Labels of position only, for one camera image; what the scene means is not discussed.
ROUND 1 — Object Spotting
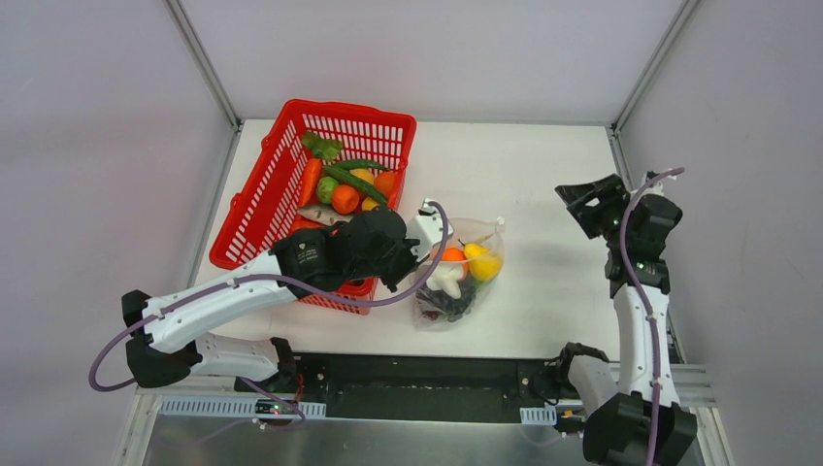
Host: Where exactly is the grey toy fish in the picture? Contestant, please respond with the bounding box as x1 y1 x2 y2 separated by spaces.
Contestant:
297 204 353 226

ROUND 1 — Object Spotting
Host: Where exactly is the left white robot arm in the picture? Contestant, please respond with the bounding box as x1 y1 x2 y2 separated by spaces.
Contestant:
122 208 442 393

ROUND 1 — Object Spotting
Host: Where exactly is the red plastic basket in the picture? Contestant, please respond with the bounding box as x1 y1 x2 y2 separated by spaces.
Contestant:
209 98 418 316

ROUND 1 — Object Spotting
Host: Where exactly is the orange tangerine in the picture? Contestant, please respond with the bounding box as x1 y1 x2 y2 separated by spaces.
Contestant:
331 184 360 215
442 248 467 265
373 171 397 198

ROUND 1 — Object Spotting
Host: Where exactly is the yellow lemon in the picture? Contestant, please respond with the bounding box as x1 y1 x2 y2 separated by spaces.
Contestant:
360 197 380 212

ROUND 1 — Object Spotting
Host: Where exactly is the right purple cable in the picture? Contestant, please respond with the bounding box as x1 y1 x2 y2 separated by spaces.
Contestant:
618 167 687 466

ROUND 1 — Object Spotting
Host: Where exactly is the black grape bunch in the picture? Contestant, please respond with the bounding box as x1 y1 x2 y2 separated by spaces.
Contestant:
415 288 479 322

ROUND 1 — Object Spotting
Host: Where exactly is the green bean pod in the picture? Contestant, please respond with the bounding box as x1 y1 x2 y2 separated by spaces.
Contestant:
333 159 389 171

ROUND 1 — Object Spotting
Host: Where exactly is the purple cable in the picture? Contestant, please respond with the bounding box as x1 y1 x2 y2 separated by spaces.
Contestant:
87 200 451 432
618 167 687 466

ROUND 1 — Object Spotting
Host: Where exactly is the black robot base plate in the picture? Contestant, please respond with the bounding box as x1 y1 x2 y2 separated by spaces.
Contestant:
260 352 579 423

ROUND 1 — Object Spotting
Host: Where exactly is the yellow bell pepper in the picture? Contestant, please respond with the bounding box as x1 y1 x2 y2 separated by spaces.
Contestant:
463 243 504 283

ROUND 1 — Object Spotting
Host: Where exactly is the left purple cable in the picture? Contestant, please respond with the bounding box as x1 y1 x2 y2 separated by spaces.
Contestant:
87 200 451 432

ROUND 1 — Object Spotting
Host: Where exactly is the round yellow fruit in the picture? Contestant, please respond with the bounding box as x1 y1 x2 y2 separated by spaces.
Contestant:
349 169 375 184

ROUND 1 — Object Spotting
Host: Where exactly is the white garlic bulb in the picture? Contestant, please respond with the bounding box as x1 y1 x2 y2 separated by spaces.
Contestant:
425 262 467 299

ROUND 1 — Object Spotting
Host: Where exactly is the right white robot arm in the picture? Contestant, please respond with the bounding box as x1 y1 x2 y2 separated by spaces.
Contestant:
550 168 698 465

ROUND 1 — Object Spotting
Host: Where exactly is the orange carrot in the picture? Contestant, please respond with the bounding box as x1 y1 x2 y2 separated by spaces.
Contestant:
297 157 323 208

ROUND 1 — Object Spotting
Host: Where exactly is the long green cucumber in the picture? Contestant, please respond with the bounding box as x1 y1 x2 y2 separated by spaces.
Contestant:
323 165 388 205

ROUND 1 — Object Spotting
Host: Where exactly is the clear zip top bag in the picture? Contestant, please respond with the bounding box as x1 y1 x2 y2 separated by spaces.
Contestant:
414 216 506 331

